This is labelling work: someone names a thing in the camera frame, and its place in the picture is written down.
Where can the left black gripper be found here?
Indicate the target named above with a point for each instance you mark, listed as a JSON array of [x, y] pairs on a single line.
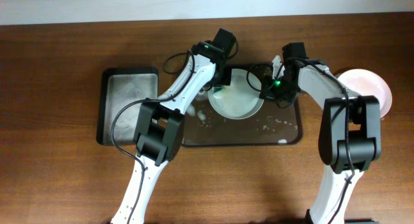
[[223, 76]]

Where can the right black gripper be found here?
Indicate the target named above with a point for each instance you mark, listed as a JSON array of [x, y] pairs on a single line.
[[270, 90]]

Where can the pale blue plate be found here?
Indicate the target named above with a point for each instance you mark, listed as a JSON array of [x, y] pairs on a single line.
[[238, 100]]

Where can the green yellow sponge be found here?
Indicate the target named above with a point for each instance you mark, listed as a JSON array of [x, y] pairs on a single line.
[[217, 89]]

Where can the pinkish white plate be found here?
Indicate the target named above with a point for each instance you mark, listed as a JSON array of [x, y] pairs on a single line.
[[363, 81]]

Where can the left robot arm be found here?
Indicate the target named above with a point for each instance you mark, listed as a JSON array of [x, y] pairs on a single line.
[[160, 124]]

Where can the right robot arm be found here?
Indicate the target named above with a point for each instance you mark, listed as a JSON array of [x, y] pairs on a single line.
[[349, 139]]

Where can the dark brown plate tray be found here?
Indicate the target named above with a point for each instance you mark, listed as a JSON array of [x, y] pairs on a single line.
[[273, 124]]

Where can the black soapy sponge tray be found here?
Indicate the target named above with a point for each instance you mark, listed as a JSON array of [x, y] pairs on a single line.
[[120, 87]]

